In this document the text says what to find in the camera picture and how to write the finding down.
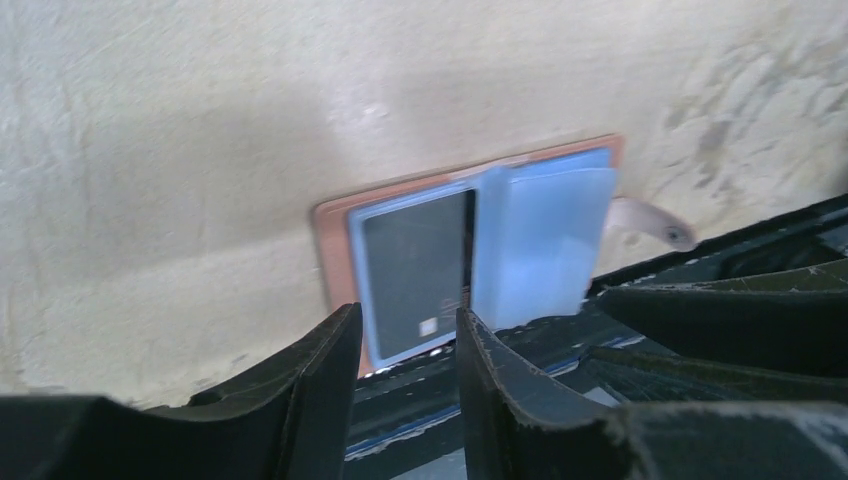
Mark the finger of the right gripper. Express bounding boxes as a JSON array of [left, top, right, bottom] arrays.
[[582, 347, 847, 403], [597, 260, 847, 378]]

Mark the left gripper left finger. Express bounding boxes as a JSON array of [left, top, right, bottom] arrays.
[[1, 304, 363, 479]]

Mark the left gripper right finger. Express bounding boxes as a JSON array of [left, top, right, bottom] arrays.
[[455, 308, 847, 479]]

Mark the pink leather card holder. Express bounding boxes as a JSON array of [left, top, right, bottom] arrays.
[[312, 134, 697, 379]]

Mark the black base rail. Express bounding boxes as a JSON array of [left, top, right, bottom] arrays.
[[344, 196, 847, 479]]

